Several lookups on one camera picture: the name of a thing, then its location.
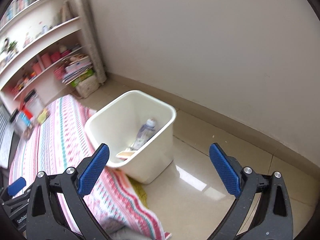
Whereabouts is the crushed clear plastic bottle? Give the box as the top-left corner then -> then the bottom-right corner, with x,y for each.
131,119 -> 156,151

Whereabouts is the white plastic trash bin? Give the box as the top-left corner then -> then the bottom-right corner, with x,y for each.
85,90 -> 177,184

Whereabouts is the striped grey sofa cover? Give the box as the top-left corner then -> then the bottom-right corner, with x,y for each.
1,103 -> 16,169

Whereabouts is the plastic jar with chestnuts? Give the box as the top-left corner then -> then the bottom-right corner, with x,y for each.
9,109 -> 34,140

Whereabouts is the patterned woven tablecloth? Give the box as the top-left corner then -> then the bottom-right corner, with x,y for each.
9,95 -> 172,239

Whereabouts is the plastic jar with nuts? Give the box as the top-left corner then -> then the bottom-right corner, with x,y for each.
24,89 -> 50,125

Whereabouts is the yellow floor mat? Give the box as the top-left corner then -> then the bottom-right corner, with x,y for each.
128,177 -> 148,209

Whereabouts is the pink pot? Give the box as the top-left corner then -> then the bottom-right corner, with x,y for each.
32,62 -> 42,75
41,53 -> 52,69

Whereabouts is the white woven bag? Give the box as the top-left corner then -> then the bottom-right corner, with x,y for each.
75,76 -> 100,98

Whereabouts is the pink storage basket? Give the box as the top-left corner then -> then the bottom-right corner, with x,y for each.
54,65 -> 65,80

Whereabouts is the pile of papers on shelf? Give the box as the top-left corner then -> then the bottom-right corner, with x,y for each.
62,54 -> 93,84

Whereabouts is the white bookshelf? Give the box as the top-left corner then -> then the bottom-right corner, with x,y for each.
1,0 -> 88,112

